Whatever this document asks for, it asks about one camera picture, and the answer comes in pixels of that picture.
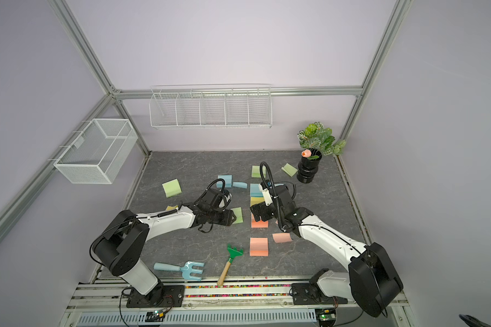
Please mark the black glossy vase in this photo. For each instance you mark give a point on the black glossy vase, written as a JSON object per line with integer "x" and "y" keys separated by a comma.
{"x": 308, "y": 165}

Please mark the white wire side basket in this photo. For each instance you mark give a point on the white wire side basket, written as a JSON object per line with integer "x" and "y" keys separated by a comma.
{"x": 96, "y": 155}

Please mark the pink memo pad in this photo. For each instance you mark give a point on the pink memo pad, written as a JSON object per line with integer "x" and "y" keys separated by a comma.
{"x": 258, "y": 224}
{"x": 259, "y": 247}

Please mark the green garden rake wooden handle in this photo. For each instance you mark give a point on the green garden rake wooden handle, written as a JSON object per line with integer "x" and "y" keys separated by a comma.
{"x": 234, "y": 252}

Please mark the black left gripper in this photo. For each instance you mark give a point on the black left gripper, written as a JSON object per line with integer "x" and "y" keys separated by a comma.
{"x": 227, "y": 220}

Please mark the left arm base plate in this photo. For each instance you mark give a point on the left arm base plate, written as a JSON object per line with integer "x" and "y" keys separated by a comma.
{"x": 160, "y": 296}

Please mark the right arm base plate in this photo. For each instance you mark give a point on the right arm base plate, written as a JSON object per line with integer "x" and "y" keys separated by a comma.
{"x": 308, "y": 294}

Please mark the light blue garden fork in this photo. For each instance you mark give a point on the light blue garden fork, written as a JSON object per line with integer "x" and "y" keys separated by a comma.
{"x": 190, "y": 271}

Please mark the green artificial plant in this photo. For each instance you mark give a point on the green artificial plant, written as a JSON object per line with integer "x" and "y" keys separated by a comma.
{"x": 318, "y": 141}

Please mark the light blue memo pad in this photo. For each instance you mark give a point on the light blue memo pad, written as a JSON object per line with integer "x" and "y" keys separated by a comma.
{"x": 224, "y": 181}

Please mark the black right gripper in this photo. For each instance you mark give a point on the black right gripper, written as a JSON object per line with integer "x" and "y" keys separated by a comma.
{"x": 262, "y": 208}

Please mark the light green memo pad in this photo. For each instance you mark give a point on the light green memo pad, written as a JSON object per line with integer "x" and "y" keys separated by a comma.
{"x": 172, "y": 188}

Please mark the torn green memo page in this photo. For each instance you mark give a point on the torn green memo page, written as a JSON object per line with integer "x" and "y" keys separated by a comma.
{"x": 289, "y": 170}

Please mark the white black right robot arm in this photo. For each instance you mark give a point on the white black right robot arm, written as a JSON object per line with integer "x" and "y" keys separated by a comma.
{"x": 372, "y": 282}

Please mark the white wire shelf basket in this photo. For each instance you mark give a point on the white wire shelf basket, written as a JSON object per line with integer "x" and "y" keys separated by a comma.
{"x": 211, "y": 106}

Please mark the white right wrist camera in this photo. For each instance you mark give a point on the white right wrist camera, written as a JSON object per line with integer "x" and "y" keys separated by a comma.
{"x": 267, "y": 196}

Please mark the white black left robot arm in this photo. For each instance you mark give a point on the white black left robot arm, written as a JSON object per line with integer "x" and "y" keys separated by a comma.
{"x": 120, "y": 246}

